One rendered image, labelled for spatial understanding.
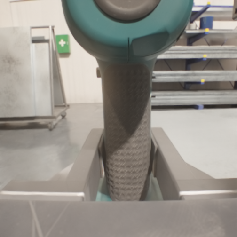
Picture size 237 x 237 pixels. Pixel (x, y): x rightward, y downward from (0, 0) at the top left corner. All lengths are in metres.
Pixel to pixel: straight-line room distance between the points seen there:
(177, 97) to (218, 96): 0.95
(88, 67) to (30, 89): 2.43
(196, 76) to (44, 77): 3.09
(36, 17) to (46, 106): 3.26
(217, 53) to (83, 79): 3.39
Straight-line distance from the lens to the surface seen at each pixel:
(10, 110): 2.98
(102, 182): 0.17
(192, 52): 4.22
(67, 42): 4.94
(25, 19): 5.67
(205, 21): 4.54
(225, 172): 0.50
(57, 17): 5.32
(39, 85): 2.85
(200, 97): 4.15
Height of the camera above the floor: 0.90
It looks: 16 degrees down
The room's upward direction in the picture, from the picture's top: 2 degrees counter-clockwise
